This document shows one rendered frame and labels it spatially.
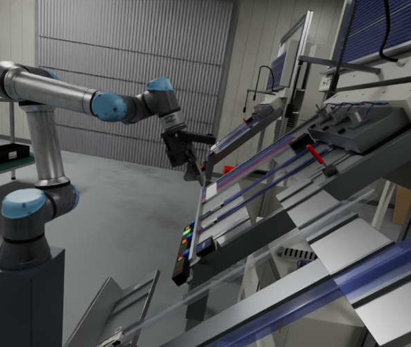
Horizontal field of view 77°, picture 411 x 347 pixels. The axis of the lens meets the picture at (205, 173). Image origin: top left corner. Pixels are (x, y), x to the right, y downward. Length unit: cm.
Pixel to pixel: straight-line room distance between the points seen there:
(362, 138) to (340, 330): 55
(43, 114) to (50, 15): 433
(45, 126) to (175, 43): 364
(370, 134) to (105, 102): 67
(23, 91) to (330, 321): 109
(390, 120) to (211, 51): 382
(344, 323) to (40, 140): 112
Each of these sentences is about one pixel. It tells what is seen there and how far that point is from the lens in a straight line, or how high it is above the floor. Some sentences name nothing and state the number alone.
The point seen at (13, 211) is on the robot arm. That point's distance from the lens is 100.
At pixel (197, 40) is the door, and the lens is 449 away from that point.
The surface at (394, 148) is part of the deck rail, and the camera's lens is 76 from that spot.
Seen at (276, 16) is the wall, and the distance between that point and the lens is 466.
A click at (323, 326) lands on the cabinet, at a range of 93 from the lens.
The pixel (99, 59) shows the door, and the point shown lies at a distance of 486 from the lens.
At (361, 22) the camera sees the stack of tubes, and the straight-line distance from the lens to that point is 119.
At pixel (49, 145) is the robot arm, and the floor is 93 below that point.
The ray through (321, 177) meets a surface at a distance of 78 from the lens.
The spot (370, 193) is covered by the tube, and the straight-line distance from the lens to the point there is 39.
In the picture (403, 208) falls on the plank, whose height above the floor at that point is 23.
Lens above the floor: 115
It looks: 14 degrees down
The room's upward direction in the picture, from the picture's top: 10 degrees clockwise
